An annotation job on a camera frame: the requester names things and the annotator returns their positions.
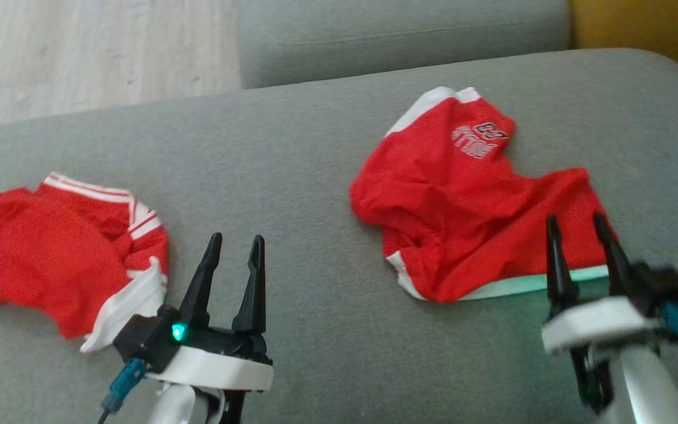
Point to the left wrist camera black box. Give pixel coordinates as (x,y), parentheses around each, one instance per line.
(148,338)

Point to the yellow upholstered furniture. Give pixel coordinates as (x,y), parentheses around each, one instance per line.
(645,35)

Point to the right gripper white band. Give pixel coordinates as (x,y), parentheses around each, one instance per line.
(598,324)

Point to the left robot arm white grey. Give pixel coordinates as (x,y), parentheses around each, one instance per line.
(174,406)

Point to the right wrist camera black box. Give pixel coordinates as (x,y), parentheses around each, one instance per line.
(662,288)

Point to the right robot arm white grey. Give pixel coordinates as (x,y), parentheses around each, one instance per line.
(645,388)

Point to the small grey sofa cushion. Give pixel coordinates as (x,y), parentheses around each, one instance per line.
(404,35)

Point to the large grey sofa seat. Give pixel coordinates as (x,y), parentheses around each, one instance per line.
(315,206)

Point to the red Bulls 23 jersey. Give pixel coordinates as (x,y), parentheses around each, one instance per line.
(50,259)

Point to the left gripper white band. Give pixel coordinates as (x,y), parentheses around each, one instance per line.
(221,368)

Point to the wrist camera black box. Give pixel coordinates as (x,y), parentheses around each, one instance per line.
(662,288)
(148,338)

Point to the red basketball shorts white trim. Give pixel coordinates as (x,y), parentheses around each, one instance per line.
(462,206)

